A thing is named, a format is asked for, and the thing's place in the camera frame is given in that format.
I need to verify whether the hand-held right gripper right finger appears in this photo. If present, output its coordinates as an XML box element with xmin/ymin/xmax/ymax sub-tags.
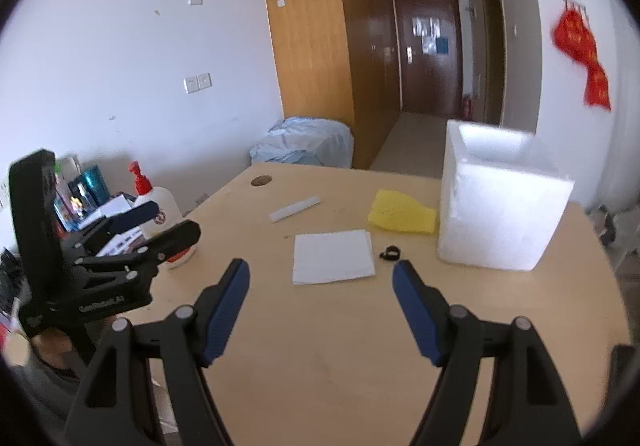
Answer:
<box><xmin>392</xmin><ymin>260</ymin><xmax>583</xmax><ymax>446</ymax></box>

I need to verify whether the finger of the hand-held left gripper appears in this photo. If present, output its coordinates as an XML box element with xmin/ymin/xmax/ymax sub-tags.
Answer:
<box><xmin>74</xmin><ymin>219</ymin><xmax>202</xmax><ymax>278</ymax></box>
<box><xmin>65</xmin><ymin>201</ymin><xmax>161</xmax><ymax>248</ymax></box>

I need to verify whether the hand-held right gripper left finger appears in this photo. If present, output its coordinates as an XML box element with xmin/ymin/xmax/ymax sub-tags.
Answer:
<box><xmin>64</xmin><ymin>257</ymin><xmax>251</xmax><ymax>446</ymax></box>

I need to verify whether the yellow sponge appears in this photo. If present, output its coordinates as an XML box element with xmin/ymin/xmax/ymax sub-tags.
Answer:
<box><xmin>367</xmin><ymin>189</ymin><xmax>440</xmax><ymax>234</ymax></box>

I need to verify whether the white foam strip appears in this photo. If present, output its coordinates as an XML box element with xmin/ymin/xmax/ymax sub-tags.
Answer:
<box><xmin>269</xmin><ymin>196</ymin><xmax>322</xmax><ymax>224</ymax></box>

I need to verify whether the white foam box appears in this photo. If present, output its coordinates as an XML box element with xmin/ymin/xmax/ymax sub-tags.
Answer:
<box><xmin>438</xmin><ymin>119</ymin><xmax>575</xmax><ymax>272</ymax></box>

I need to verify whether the white lotion bottle red pump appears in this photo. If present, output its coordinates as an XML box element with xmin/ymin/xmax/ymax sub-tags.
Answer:
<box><xmin>129</xmin><ymin>161</ymin><xmax>197</xmax><ymax>270</ymax></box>

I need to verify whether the white printed paper box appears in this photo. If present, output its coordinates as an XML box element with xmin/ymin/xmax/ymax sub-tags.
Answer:
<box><xmin>75</xmin><ymin>193</ymin><xmax>138</xmax><ymax>229</ymax></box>

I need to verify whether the teal cup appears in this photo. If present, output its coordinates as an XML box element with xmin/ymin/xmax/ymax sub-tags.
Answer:
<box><xmin>82</xmin><ymin>165</ymin><xmax>110</xmax><ymax>206</ymax></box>

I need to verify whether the green spray bottle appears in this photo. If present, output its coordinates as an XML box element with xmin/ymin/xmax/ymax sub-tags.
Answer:
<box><xmin>54</xmin><ymin>155</ymin><xmax>81</xmax><ymax>197</ymax></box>

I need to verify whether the light blue cloth bundle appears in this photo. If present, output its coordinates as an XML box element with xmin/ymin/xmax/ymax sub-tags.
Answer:
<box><xmin>250</xmin><ymin>116</ymin><xmax>355</xmax><ymax>170</ymax></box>

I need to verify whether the dark brown door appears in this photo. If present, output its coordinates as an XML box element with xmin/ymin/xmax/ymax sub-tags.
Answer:
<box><xmin>395</xmin><ymin>0</ymin><xmax>463</xmax><ymax>119</ymax></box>

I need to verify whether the light wooden wardrobe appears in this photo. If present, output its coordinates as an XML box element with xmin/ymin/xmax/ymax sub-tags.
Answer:
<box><xmin>258</xmin><ymin>0</ymin><xmax>401</xmax><ymax>171</ymax></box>

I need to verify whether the red cloth bag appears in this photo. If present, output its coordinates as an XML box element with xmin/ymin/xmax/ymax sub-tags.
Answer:
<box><xmin>582</xmin><ymin>61</ymin><xmax>612</xmax><ymax>113</ymax></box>
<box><xmin>551</xmin><ymin>9</ymin><xmax>598</xmax><ymax>67</ymax></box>

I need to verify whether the white double wall socket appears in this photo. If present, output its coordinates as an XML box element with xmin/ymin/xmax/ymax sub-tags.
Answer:
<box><xmin>183</xmin><ymin>72</ymin><xmax>213</xmax><ymax>94</ymax></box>

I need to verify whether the brown side door frame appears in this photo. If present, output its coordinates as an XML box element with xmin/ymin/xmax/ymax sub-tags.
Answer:
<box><xmin>481</xmin><ymin>0</ymin><xmax>506</xmax><ymax>127</ymax></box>

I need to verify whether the metal wall hook rack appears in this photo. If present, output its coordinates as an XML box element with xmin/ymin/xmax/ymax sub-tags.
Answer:
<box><xmin>562</xmin><ymin>0</ymin><xmax>591</xmax><ymax>20</ymax></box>

